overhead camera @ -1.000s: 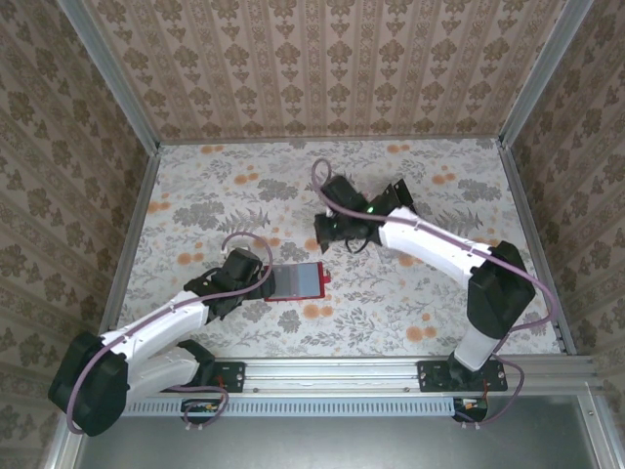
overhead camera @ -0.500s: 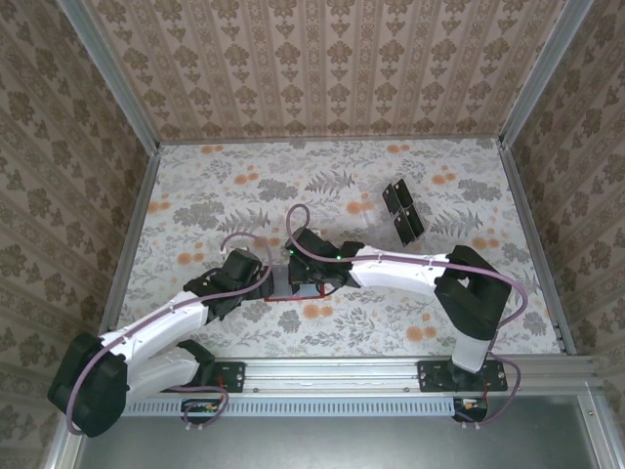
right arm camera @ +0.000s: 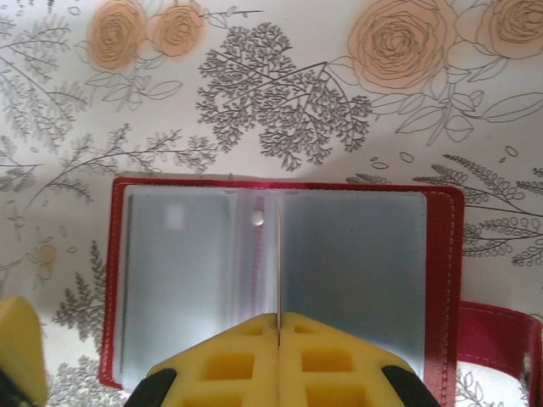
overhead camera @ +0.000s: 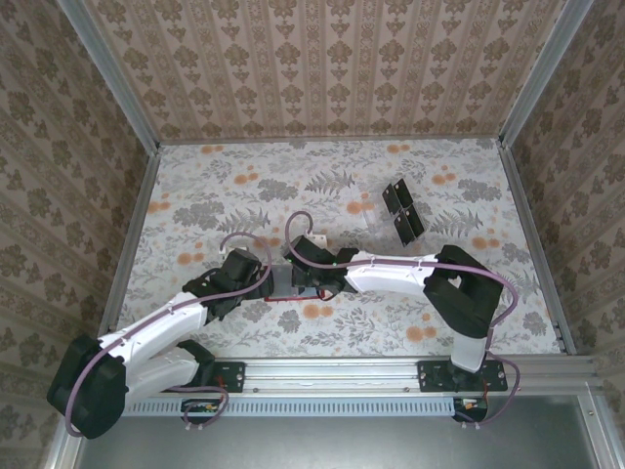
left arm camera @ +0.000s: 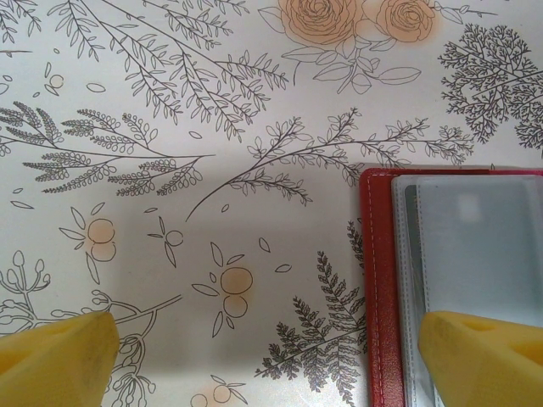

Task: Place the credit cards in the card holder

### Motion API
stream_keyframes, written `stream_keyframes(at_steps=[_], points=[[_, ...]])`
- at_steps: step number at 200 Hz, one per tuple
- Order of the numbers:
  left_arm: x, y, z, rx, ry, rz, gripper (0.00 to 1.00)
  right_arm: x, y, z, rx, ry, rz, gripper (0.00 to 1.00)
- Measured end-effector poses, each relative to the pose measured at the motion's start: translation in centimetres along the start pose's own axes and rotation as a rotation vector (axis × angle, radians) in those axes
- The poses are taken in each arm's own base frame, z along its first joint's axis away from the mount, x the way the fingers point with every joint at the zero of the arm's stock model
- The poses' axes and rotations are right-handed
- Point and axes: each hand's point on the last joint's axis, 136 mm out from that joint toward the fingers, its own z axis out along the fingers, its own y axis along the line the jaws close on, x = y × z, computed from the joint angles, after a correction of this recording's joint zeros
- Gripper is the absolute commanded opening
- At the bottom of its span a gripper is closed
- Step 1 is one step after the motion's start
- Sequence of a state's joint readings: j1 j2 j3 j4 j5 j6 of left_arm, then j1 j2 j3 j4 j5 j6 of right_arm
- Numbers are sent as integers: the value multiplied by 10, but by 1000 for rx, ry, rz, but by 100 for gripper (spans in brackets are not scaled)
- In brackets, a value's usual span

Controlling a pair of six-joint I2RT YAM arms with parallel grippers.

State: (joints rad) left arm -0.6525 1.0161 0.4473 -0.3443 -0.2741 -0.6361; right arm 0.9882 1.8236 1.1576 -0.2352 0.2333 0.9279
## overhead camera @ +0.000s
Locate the aluminium frame post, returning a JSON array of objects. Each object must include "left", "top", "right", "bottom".
[
  {"left": 54, "top": 0, "right": 162, "bottom": 153},
  {"left": 498, "top": 0, "right": 596, "bottom": 150}
]

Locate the small black connector board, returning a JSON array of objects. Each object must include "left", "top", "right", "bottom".
[
  {"left": 452, "top": 396, "right": 490, "bottom": 422},
  {"left": 181, "top": 398, "right": 225, "bottom": 415}
]

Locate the long aluminium base rail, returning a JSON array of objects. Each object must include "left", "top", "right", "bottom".
[{"left": 70, "top": 355, "right": 601, "bottom": 398}]

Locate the white slotted cable duct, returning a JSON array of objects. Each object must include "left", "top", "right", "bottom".
[{"left": 121, "top": 395, "right": 460, "bottom": 418}]

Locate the aluminium table edge rail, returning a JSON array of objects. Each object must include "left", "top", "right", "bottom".
[
  {"left": 100, "top": 144, "right": 165, "bottom": 333},
  {"left": 496, "top": 141, "right": 578, "bottom": 357}
]

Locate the grey metal panel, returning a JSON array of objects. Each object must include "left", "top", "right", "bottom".
[{"left": 43, "top": 394, "right": 625, "bottom": 469}]

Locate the red leather card holder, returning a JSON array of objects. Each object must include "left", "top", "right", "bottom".
[{"left": 263, "top": 266, "right": 333, "bottom": 303}]

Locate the floral patterned table cover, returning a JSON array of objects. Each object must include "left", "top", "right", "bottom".
[{"left": 112, "top": 138, "right": 563, "bottom": 359}]

